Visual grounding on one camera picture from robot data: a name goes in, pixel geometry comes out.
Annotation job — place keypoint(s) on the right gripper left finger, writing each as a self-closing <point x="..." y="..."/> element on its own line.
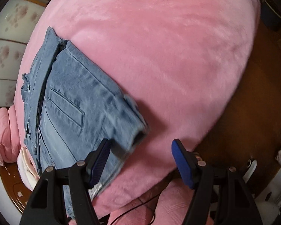
<point x="46" y="204"/>

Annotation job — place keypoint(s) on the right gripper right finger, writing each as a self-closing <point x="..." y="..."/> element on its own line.
<point x="214" y="184"/>

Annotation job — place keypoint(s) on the blue denim jacket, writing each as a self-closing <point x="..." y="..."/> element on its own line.
<point x="71" y="105"/>

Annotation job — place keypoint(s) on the white folded garment blue print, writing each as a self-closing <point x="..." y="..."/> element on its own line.
<point x="22" y="173"/>

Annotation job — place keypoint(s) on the cream folded garment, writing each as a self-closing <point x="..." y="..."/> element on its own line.
<point x="30" y="171"/>

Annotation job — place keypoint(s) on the wooden headboard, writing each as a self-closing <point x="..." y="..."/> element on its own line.
<point x="16" y="190"/>

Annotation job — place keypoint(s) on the pink pillow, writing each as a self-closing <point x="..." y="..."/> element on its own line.
<point x="9" y="135"/>

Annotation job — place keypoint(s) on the pink plush bed blanket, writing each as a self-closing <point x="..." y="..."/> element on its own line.
<point x="179" y="60"/>

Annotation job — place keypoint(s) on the floral sliding wardrobe doors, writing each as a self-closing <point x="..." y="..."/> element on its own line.
<point x="17" y="21"/>

